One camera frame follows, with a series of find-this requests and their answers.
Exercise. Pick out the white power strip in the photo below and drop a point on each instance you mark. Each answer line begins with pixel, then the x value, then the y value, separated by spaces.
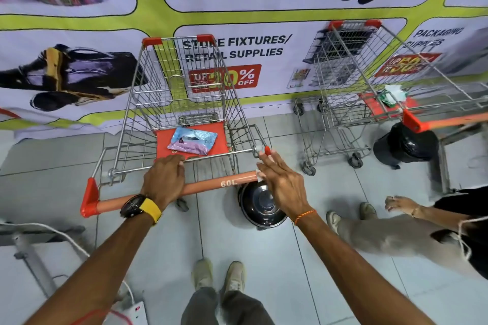
pixel 131 314

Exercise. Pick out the person's left shoe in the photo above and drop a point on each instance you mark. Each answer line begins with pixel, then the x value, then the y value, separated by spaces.
pixel 203 273

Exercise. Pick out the grey metal stand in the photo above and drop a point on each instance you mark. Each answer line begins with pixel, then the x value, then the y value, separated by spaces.
pixel 30 252

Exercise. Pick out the person's right middle finger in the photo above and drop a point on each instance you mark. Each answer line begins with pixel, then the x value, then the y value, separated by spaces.
pixel 268 162

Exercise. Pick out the person's grey trousers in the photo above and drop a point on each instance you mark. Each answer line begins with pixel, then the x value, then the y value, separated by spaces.
pixel 225 309

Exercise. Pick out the person's right forearm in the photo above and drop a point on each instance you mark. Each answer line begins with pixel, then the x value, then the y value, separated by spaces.
pixel 354 275

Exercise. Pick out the person's left forearm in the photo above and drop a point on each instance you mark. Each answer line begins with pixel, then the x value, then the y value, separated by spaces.
pixel 95 271

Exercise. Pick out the person's left fingers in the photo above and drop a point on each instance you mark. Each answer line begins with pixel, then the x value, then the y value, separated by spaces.
pixel 171 160

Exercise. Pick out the blue and pink packet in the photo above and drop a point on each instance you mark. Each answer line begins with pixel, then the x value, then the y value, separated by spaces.
pixel 192 141

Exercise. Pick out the person's right hand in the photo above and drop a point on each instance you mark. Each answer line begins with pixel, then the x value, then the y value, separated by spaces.
pixel 284 187

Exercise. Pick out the printed wall banner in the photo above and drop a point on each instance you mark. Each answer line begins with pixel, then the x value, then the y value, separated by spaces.
pixel 76 1

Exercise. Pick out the black round pot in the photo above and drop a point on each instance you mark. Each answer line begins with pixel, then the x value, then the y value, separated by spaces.
pixel 261 204

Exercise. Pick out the white and green packet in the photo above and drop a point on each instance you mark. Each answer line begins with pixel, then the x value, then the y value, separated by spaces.
pixel 392 95

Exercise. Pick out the person's right thumb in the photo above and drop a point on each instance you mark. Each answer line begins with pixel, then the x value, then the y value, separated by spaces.
pixel 261 177

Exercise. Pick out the person's left hand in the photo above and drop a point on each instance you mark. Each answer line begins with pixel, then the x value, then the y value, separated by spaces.
pixel 162 180

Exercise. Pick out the person's shoe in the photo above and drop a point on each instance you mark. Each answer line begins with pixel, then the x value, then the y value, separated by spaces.
pixel 234 276
pixel 203 273

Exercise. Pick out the person's right shoe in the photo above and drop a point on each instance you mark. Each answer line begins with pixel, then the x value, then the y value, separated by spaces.
pixel 234 276

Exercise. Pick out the person's right little finger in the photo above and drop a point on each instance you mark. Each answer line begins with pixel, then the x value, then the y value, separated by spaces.
pixel 289 169

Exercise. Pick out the black bin with bag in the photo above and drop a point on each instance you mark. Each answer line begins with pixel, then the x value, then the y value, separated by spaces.
pixel 404 145

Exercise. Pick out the red thread wristband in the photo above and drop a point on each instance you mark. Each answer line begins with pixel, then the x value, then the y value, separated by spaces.
pixel 93 315

